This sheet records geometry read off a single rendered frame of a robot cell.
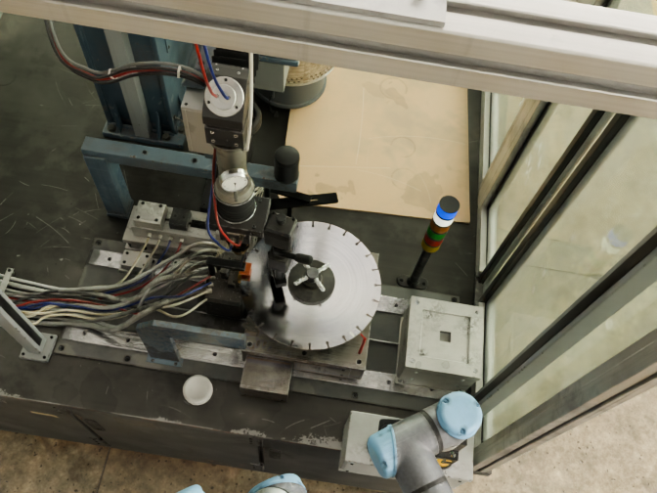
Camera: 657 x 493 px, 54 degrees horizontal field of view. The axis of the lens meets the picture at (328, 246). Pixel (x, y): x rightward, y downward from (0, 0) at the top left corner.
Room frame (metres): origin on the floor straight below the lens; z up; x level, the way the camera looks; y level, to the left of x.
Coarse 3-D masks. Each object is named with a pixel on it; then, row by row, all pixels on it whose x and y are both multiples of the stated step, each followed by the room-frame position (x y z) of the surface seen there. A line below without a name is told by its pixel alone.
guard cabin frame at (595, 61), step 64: (0, 0) 0.30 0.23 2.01; (64, 0) 0.30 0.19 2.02; (128, 0) 0.30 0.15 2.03; (192, 0) 0.30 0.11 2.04; (256, 0) 0.30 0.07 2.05; (320, 0) 0.30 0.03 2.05; (384, 0) 0.31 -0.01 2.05; (448, 0) 0.33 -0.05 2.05; (512, 0) 0.34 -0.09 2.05; (320, 64) 0.30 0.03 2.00; (384, 64) 0.30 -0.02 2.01; (448, 64) 0.30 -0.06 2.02; (512, 64) 0.30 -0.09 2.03; (576, 64) 0.30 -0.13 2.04; (640, 64) 0.30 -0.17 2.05; (512, 128) 1.10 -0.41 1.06; (512, 256) 0.74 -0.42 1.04; (576, 384) 0.34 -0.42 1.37; (640, 384) 0.31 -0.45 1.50; (512, 448) 0.31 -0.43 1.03
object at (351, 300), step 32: (320, 224) 0.79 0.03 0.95; (256, 256) 0.67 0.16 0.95; (320, 256) 0.70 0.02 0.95; (352, 256) 0.71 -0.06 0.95; (256, 288) 0.59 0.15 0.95; (352, 288) 0.63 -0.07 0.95; (256, 320) 0.51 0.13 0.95; (288, 320) 0.52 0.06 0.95; (320, 320) 0.54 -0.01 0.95; (352, 320) 0.55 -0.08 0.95
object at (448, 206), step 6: (444, 198) 0.78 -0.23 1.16; (450, 198) 0.79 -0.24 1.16; (438, 204) 0.77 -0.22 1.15; (444, 204) 0.77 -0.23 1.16; (450, 204) 0.77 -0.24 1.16; (456, 204) 0.77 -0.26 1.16; (438, 210) 0.76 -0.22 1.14; (444, 210) 0.75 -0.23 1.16; (450, 210) 0.75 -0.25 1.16; (456, 210) 0.76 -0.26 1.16; (444, 216) 0.75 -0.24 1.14; (450, 216) 0.75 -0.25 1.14
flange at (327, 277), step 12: (300, 264) 0.66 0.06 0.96; (312, 264) 0.67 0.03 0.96; (324, 264) 0.67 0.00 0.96; (288, 276) 0.63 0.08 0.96; (300, 276) 0.63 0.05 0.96; (324, 276) 0.64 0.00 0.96; (288, 288) 0.60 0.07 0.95; (300, 288) 0.60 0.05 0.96; (312, 288) 0.61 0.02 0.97; (300, 300) 0.57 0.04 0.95; (312, 300) 0.58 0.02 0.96; (324, 300) 0.59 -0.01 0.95
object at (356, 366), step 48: (240, 192) 0.61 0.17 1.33; (96, 240) 0.73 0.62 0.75; (240, 240) 0.58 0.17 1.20; (240, 288) 0.61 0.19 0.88; (384, 288) 0.74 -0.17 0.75; (96, 336) 0.47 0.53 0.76; (144, 336) 0.44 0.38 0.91; (192, 336) 0.44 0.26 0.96; (240, 336) 0.45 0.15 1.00; (384, 336) 0.60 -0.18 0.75; (240, 384) 0.39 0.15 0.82; (288, 384) 0.41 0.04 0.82; (336, 384) 0.45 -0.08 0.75; (384, 384) 0.47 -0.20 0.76
